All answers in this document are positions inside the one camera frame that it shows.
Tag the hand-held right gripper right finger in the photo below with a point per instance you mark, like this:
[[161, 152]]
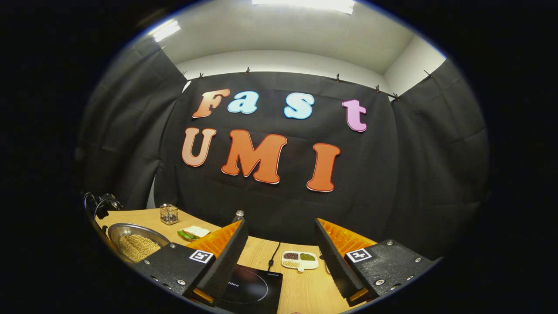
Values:
[[333, 261]]

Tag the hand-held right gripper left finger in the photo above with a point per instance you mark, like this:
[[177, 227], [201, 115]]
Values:
[[229, 257]]

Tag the black induction cooktop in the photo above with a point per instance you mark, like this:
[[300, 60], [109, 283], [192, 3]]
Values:
[[253, 288]]

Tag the steel pot with soybeans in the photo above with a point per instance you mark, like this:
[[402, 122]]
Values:
[[137, 246]]

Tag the white divided dish of beans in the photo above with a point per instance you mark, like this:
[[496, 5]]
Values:
[[300, 260]]

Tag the sandwich on plate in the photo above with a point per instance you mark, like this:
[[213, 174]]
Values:
[[194, 233]]

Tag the clear plastic water bottle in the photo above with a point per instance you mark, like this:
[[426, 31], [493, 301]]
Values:
[[238, 215]]

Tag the black backdrop cloth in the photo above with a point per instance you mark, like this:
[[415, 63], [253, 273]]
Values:
[[270, 205]]

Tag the short ceiling light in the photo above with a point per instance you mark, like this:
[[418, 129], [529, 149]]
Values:
[[166, 30]]

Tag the long ceiling light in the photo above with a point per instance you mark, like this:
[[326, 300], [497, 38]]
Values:
[[305, 4]]

